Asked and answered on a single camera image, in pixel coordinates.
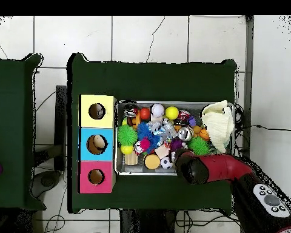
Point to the shallow metal mesh bin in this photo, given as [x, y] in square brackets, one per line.
[131, 170]

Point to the grey rounded floor object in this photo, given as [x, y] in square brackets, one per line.
[47, 180]

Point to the green puffer ball with eyes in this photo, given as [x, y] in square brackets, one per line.
[126, 135]

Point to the grey metal pole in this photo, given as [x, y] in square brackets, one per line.
[248, 48]

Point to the cream knitted cloth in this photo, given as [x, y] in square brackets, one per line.
[218, 126]

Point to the orange round sponge disc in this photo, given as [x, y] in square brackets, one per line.
[152, 161]

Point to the small soccer ball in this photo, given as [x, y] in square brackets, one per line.
[166, 163]

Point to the purple spiky fish toy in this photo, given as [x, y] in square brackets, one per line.
[176, 145]

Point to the wooden box with three holes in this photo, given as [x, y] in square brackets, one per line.
[97, 121]

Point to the yellow smiley ball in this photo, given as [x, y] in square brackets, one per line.
[171, 112]

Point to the white baseball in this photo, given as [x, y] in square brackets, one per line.
[157, 109]

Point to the colourful patterned cloth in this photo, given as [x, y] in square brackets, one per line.
[101, 113]

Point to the blue puffer ball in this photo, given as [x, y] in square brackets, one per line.
[144, 131]

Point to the small orange ball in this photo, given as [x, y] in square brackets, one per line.
[144, 113]

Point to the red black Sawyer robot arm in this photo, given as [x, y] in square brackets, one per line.
[223, 167]

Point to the crushed silver can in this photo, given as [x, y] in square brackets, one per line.
[185, 134]

